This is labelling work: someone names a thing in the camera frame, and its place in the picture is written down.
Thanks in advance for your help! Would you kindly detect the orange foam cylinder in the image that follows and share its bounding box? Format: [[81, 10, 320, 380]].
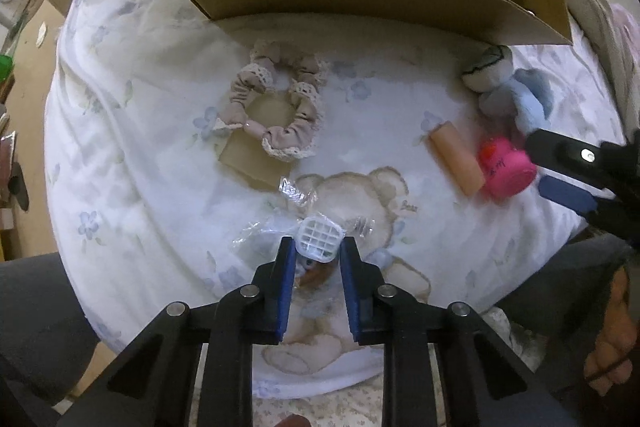
[[429, 121, 487, 196]]

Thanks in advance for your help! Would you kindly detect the person's leg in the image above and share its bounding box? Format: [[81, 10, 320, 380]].
[[0, 252, 103, 408], [492, 234, 636, 360]]

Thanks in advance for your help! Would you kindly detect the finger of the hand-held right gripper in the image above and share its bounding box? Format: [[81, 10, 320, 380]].
[[539, 177, 640, 250], [525, 129, 640, 188]]

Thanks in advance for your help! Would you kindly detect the brown paper card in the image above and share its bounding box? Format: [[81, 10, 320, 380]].
[[217, 96, 301, 190]]

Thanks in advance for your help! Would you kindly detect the clear plastic wrapper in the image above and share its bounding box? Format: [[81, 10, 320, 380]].
[[230, 177, 377, 260]]

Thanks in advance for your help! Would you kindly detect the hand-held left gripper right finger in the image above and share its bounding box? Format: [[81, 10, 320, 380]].
[[340, 237, 576, 427]]

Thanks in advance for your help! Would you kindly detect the beige patterned quilt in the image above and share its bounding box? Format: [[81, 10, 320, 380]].
[[540, 0, 640, 132]]

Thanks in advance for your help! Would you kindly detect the white bear-print bedsheet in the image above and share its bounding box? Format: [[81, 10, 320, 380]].
[[45, 0, 631, 400]]

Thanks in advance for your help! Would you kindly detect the person's right leg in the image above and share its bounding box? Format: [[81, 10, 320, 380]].
[[492, 234, 636, 360]]

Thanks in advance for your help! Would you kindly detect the blue plush toy grey head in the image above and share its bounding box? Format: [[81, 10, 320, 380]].
[[461, 44, 555, 142]]

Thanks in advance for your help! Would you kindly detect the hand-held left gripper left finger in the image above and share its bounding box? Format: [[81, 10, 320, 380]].
[[57, 237, 297, 427]]

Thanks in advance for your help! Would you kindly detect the beige lace scrunchie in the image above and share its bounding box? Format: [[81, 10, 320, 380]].
[[220, 39, 328, 162]]

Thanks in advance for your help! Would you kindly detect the pink cloth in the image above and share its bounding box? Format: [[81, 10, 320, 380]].
[[614, 4, 640, 54]]

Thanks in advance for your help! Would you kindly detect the pink soft toy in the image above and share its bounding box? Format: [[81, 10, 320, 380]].
[[476, 137, 537, 202]]

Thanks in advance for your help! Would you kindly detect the person's right foot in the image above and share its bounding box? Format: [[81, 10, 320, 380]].
[[584, 267, 640, 398]]

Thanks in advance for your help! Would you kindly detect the person's left leg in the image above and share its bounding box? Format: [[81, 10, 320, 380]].
[[0, 252, 103, 408]]

